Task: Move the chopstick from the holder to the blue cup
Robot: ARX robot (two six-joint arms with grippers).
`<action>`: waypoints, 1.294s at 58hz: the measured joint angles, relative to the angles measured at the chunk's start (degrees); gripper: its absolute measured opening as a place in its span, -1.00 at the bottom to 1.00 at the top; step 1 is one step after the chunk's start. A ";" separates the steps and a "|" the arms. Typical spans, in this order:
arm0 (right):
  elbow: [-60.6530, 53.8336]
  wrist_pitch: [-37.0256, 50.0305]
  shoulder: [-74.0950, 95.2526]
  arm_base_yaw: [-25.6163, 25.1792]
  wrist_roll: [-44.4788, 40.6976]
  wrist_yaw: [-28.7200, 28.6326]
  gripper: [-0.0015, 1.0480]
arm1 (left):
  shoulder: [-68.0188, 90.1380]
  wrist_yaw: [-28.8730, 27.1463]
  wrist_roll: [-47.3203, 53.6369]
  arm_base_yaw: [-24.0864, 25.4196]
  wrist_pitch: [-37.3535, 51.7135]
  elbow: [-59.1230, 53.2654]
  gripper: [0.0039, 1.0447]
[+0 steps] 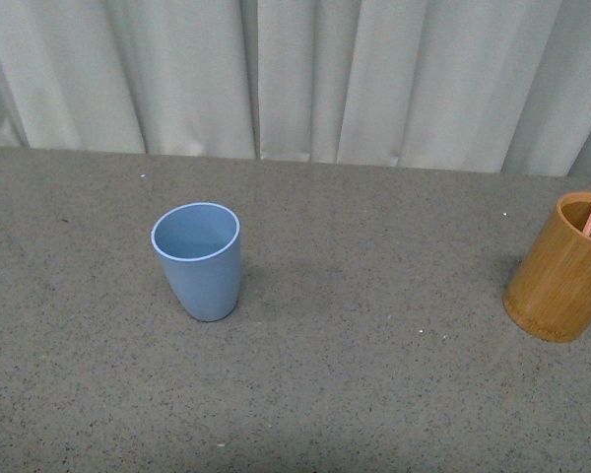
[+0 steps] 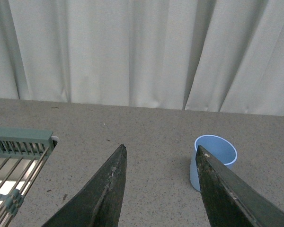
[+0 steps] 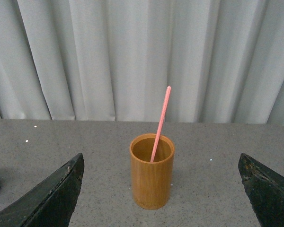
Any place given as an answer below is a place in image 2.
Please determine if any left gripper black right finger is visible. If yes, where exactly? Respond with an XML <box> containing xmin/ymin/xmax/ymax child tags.
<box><xmin>196</xmin><ymin>146</ymin><xmax>284</xmax><ymax>227</ymax></box>

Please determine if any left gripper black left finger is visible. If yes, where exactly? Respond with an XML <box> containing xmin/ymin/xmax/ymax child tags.
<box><xmin>43</xmin><ymin>144</ymin><xmax>127</xmax><ymax>227</ymax></box>

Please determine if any blue plastic cup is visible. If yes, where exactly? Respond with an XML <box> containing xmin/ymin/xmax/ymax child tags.
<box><xmin>190</xmin><ymin>135</ymin><xmax>238</xmax><ymax>192</ymax></box>

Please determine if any green dish drying rack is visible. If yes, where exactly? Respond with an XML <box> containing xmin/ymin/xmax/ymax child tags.
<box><xmin>0</xmin><ymin>127</ymin><xmax>59</xmax><ymax>227</ymax></box>

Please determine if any white curtain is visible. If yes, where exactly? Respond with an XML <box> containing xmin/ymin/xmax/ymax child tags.
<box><xmin>0</xmin><ymin>0</ymin><xmax>284</xmax><ymax>116</ymax></box>

